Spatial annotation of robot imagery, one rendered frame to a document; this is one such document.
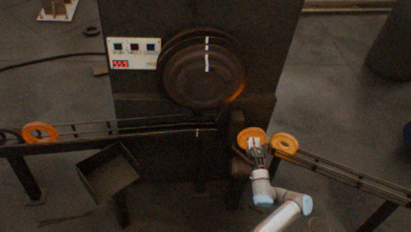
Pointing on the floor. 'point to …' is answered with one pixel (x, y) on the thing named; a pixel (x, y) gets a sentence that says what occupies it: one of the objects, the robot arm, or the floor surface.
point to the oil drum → (393, 45)
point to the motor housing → (236, 181)
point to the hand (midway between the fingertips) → (252, 136)
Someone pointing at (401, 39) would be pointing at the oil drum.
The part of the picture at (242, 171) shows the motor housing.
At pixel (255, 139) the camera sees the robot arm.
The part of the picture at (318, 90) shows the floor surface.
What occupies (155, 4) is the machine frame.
